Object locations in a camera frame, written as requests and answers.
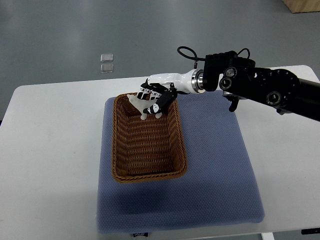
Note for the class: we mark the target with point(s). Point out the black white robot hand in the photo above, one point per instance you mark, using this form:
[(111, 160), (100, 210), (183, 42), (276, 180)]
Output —
[(162, 89)]

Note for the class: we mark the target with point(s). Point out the white bear figurine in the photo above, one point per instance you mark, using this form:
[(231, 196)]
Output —
[(141, 104)]

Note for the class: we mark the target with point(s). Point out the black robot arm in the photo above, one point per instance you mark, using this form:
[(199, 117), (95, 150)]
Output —
[(240, 78)]

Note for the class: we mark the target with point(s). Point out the brown wicker basket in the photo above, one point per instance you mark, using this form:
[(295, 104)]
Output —
[(146, 150)]

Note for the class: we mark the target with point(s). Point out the upper metal floor plate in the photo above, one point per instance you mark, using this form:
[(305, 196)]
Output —
[(106, 57)]

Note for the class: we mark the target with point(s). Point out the blue grey cushion mat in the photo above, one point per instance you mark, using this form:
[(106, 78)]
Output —
[(218, 188)]

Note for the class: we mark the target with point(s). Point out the wooden box corner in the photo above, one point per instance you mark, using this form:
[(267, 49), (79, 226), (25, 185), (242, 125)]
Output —
[(302, 6)]

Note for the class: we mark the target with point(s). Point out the black table bracket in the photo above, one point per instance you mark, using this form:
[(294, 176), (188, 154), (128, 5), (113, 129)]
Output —
[(310, 231)]

